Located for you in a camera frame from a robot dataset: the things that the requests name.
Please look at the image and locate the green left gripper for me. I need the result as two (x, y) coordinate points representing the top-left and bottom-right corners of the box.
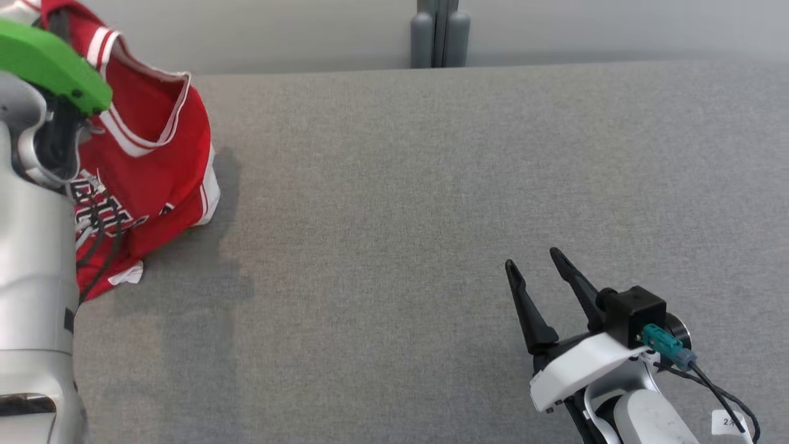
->
(0, 17), (113, 117)

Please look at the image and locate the small white printed cable label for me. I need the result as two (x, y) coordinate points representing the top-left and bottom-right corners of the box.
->
(711, 410), (754, 444)

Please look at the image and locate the grey partition post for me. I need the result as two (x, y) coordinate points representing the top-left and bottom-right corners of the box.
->
(411, 0), (471, 68)

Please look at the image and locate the red Bulls basketball jersey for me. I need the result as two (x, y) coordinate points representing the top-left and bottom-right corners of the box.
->
(37, 0), (221, 303)

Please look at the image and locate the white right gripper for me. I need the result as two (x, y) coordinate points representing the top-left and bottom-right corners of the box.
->
(505, 247), (657, 415)

